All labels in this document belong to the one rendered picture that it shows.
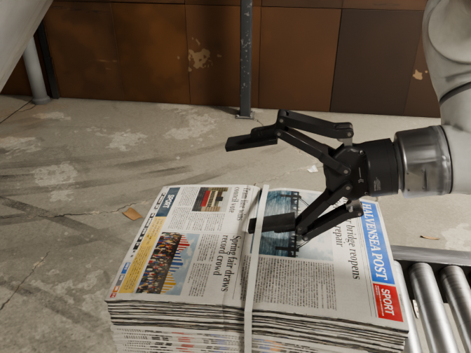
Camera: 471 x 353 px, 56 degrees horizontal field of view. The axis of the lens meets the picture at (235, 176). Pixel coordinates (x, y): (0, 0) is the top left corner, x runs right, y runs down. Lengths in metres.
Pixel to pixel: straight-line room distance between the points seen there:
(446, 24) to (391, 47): 3.02
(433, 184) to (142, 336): 0.43
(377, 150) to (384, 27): 3.00
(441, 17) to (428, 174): 0.19
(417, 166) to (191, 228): 0.34
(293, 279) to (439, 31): 0.36
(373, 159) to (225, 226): 0.25
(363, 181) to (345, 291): 0.15
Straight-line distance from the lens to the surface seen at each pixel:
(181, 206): 0.76
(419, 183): 0.60
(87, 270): 2.24
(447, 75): 0.63
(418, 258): 1.08
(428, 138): 0.60
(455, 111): 0.62
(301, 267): 0.64
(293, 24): 3.52
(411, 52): 3.66
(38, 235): 2.53
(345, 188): 0.61
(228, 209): 0.74
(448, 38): 0.61
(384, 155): 0.59
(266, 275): 0.62
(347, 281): 0.63
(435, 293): 1.01
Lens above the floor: 1.47
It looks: 32 degrees down
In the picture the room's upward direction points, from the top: straight up
